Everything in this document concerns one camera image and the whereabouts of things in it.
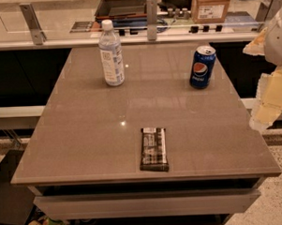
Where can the right metal glass bracket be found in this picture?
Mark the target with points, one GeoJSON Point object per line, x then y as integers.
{"type": "Point", "coordinates": [266, 11]}

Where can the cardboard box with label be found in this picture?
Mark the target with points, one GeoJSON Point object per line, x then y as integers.
{"type": "Point", "coordinates": [212, 5]}

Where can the left metal glass bracket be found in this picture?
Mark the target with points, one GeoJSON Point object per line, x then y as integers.
{"type": "Point", "coordinates": [37, 34]}

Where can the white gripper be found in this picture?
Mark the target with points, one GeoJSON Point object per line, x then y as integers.
{"type": "Point", "coordinates": [278, 39]}

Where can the rxbar chocolate bar wrapper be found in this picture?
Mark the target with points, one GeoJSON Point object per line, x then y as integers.
{"type": "Point", "coordinates": [153, 150]}

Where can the white table drawer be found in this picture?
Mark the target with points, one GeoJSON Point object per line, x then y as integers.
{"type": "Point", "coordinates": [148, 204]}

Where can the glass partition panel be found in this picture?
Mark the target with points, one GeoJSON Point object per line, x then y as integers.
{"type": "Point", "coordinates": [75, 20]}

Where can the open dark tray box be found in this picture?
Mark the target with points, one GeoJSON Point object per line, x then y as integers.
{"type": "Point", "coordinates": [115, 9]}

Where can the metal glass bracket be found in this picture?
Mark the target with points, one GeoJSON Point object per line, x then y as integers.
{"type": "Point", "coordinates": [37, 34]}
{"type": "Point", "coordinates": [151, 19]}
{"type": "Point", "coordinates": [266, 11]}

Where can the middle metal glass bracket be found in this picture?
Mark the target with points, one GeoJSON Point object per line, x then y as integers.
{"type": "Point", "coordinates": [151, 19]}

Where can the clear plastic water bottle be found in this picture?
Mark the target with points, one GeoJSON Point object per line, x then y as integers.
{"type": "Point", "coordinates": [111, 55]}

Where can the blue pepsi can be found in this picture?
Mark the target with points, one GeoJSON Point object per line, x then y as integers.
{"type": "Point", "coordinates": [202, 66]}

